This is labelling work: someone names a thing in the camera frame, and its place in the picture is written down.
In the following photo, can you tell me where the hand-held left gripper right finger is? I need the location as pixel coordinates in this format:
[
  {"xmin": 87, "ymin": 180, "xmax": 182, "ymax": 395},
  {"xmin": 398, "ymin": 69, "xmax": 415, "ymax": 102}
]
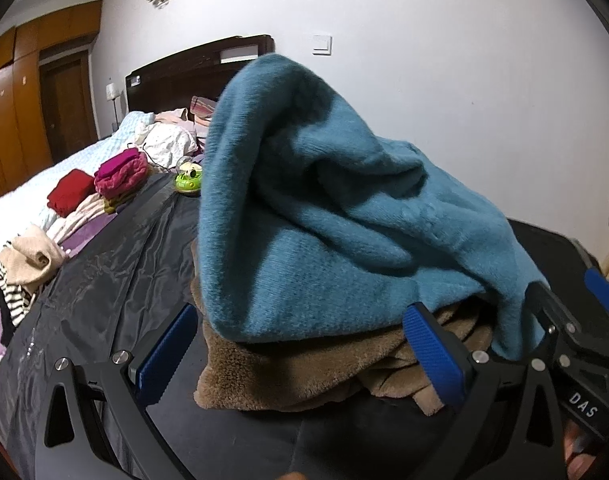
[{"xmin": 403, "ymin": 302, "xmax": 568, "ymax": 480}]

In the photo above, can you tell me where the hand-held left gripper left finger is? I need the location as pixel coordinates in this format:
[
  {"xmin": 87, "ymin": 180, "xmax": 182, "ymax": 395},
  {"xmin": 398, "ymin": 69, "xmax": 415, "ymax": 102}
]
[{"xmin": 34, "ymin": 302, "xmax": 200, "ymax": 480}]

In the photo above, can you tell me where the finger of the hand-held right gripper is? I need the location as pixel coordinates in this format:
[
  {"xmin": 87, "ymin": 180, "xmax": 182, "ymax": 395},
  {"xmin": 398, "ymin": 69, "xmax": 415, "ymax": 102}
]
[
  {"xmin": 525, "ymin": 280, "xmax": 593, "ymax": 361},
  {"xmin": 582, "ymin": 255, "xmax": 609, "ymax": 346}
]

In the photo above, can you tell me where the brown fleece garment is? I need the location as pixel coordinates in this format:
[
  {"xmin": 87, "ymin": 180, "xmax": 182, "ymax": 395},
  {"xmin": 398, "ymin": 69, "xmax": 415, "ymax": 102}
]
[{"xmin": 189, "ymin": 240, "xmax": 500, "ymax": 418}]

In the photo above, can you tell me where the teal knit sweater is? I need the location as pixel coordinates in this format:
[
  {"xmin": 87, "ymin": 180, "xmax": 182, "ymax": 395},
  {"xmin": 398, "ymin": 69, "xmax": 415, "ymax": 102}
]
[{"xmin": 197, "ymin": 52, "xmax": 553, "ymax": 361}]

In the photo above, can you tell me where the person's right hand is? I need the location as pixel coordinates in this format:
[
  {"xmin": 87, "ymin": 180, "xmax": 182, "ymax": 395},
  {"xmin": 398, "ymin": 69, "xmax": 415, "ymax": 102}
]
[{"xmin": 562, "ymin": 420, "xmax": 609, "ymax": 471}]

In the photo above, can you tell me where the black white striped garment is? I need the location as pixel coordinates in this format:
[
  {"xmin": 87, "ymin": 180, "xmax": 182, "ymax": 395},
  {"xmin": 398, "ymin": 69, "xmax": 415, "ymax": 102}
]
[{"xmin": 0, "ymin": 265, "xmax": 50, "ymax": 346}]

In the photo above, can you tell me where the beige knit garment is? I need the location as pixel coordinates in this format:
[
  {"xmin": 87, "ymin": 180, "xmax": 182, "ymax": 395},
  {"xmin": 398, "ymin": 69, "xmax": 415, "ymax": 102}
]
[{"xmin": 0, "ymin": 225, "xmax": 68, "ymax": 293}]

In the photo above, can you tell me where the green toy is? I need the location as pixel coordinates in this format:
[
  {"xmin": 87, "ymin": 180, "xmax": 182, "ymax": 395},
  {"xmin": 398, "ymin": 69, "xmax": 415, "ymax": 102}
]
[{"xmin": 174, "ymin": 157, "xmax": 205, "ymax": 196}]

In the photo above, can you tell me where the magenta fleece garment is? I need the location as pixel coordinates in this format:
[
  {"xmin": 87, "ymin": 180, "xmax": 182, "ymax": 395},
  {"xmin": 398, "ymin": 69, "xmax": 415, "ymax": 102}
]
[{"xmin": 94, "ymin": 147, "xmax": 149, "ymax": 200}]

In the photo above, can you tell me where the red folded garment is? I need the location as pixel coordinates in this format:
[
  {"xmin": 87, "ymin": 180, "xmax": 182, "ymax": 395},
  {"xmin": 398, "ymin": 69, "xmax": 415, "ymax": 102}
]
[{"xmin": 47, "ymin": 169, "xmax": 96, "ymax": 218}]

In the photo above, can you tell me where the white floral cloth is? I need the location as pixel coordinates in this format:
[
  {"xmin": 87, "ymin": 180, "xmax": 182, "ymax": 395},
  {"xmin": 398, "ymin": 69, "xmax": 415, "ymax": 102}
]
[{"xmin": 134, "ymin": 122, "xmax": 199, "ymax": 168}]

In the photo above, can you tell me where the white bed blanket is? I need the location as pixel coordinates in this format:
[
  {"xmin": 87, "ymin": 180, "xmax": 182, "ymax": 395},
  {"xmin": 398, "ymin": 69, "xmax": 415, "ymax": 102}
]
[{"xmin": 0, "ymin": 111, "xmax": 155, "ymax": 241}]

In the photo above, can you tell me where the pale pink cloth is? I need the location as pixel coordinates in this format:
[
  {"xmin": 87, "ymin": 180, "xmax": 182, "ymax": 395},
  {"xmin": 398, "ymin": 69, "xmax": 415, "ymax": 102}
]
[{"xmin": 154, "ymin": 107, "xmax": 192, "ymax": 127}]

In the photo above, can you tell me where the pink striped pillow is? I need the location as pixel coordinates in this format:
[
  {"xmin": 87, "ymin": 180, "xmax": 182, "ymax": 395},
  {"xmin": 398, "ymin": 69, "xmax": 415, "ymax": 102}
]
[{"xmin": 190, "ymin": 95, "xmax": 218, "ymax": 133}]

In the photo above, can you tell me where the white bedside lamp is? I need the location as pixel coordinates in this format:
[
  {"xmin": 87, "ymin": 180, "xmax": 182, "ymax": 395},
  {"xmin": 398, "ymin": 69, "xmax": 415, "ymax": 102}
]
[{"xmin": 106, "ymin": 82, "xmax": 122, "ymax": 131}]

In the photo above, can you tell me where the dark wooden door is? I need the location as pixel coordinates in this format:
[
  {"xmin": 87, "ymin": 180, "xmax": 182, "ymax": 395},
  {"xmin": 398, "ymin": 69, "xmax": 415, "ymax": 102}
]
[{"xmin": 39, "ymin": 52, "xmax": 98, "ymax": 166}]

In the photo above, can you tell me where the dark wooden headboard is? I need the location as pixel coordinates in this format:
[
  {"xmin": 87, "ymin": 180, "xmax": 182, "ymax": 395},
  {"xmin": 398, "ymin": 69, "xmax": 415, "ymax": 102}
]
[{"xmin": 124, "ymin": 35, "xmax": 276, "ymax": 113}]

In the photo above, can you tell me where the brown wooden wardrobe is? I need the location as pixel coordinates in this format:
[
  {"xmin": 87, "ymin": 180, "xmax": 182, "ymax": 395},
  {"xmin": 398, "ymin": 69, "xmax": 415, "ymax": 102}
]
[{"xmin": 0, "ymin": 0, "xmax": 102, "ymax": 211}]

